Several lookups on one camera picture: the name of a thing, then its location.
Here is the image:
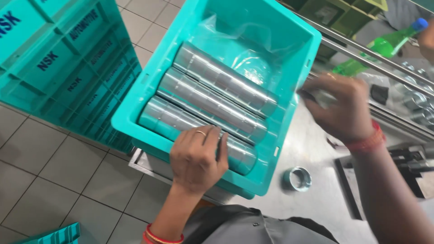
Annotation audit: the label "person's right hand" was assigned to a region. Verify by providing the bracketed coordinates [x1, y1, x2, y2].
[298, 72, 375, 144]

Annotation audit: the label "steel rail bar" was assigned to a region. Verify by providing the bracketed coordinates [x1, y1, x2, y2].
[320, 37, 434, 98]
[292, 13, 434, 88]

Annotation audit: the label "blurred steel ring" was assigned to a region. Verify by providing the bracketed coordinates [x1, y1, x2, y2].
[300, 76, 338, 110]

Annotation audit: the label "teal plastic crate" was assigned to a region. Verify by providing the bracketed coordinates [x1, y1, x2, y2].
[111, 0, 322, 200]

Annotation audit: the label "single steel bearing ring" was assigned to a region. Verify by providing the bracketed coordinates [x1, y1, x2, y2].
[284, 166, 312, 192]

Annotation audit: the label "green bottle with blue cap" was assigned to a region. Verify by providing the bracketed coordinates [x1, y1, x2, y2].
[332, 18, 429, 76]

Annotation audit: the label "black metal fixture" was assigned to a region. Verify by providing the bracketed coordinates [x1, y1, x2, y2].
[388, 145, 434, 199]

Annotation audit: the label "red thread wristband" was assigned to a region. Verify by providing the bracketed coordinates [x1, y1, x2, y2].
[345, 120, 387, 154]

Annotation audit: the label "clear plastic liner bag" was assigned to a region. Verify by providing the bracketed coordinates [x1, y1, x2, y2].
[190, 14, 307, 102]

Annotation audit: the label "person's left hand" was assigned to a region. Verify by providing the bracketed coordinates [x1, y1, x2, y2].
[169, 125, 230, 197]

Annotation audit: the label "person's grey shirt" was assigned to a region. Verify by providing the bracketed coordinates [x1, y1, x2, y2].
[182, 205, 340, 244]

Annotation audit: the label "red bangles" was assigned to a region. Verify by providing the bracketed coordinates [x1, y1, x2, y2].
[142, 223, 185, 244]

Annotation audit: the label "ribbed teal crate corner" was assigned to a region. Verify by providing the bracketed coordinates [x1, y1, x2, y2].
[13, 222, 81, 244]

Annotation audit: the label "row of steel rings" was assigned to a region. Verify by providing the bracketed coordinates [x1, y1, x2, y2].
[172, 41, 279, 119]
[137, 95, 258, 176]
[157, 67, 269, 145]

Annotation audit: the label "small black block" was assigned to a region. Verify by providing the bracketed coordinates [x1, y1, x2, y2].
[370, 84, 390, 106]

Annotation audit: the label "plastic bag of steel rings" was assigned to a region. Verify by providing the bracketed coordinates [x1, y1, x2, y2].
[356, 60, 434, 127]

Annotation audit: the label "yellow-green shelf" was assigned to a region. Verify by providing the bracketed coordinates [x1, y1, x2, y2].
[281, 0, 389, 61]

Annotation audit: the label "stack of teal crates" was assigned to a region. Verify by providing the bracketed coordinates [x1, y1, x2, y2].
[0, 0, 142, 154]

